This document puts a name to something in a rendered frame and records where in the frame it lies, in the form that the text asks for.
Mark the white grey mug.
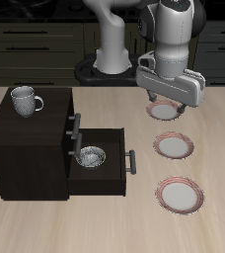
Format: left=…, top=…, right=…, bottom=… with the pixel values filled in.
left=10, top=85, right=45, bottom=119

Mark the dark wooden drawer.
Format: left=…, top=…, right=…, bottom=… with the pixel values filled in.
left=66, top=127, right=137, bottom=198

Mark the dark wooden cabinet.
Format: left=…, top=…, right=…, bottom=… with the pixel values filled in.
left=0, top=86, right=83, bottom=202

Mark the flat black base plate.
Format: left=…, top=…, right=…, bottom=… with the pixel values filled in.
left=73, top=52, right=142, bottom=87

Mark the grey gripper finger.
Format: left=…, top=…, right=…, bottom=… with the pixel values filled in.
left=146, top=89, right=158, bottom=103
left=177, top=103, right=188, bottom=115

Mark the grey speckled bowl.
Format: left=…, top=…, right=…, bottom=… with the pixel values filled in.
left=75, top=145, right=107, bottom=171

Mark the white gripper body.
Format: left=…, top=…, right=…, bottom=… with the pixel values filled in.
left=135, top=60, right=206, bottom=109

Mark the red rimmed white plate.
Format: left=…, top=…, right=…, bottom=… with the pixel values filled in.
left=155, top=175, right=205, bottom=215
left=152, top=131, right=195, bottom=160
left=145, top=99, right=184, bottom=122

